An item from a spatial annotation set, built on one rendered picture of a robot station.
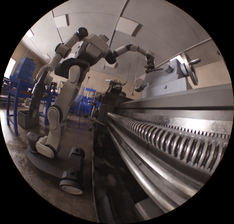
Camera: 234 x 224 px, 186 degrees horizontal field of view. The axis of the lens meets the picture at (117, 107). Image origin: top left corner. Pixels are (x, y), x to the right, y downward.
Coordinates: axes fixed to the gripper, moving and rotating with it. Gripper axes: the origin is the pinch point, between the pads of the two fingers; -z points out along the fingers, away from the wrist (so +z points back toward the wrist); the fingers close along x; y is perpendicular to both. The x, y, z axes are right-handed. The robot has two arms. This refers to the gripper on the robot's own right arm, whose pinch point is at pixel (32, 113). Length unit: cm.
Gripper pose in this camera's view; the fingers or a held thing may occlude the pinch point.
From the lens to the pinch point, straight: 55.5
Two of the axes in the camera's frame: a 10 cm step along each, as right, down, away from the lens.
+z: 1.6, -9.6, 2.4
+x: 7.7, -0.3, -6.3
